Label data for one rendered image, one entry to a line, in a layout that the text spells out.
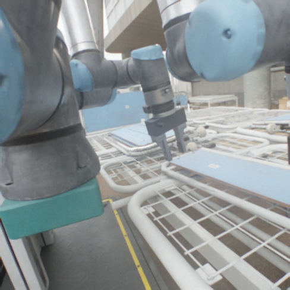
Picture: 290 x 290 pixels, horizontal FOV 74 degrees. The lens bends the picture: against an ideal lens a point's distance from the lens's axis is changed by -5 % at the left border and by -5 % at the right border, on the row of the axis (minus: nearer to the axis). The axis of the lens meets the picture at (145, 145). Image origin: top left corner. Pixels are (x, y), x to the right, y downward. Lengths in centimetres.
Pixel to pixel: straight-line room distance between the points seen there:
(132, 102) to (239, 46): 200
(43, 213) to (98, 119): 178
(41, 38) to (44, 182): 21
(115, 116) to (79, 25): 155
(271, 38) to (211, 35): 6
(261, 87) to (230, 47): 510
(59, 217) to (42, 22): 28
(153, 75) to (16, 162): 41
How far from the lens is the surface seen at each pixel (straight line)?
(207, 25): 25
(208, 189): 65
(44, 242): 92
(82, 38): 65
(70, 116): 37
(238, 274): 53
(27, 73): 19
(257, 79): 531
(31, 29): 21
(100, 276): 71
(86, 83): 60
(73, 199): 36
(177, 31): 37
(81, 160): 38
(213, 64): 25
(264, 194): 62
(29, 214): 37
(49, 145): 35
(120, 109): 215
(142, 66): 60
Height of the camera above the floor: 82
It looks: 14 degrees down
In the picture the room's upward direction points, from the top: 8 degrees counter-clockwise
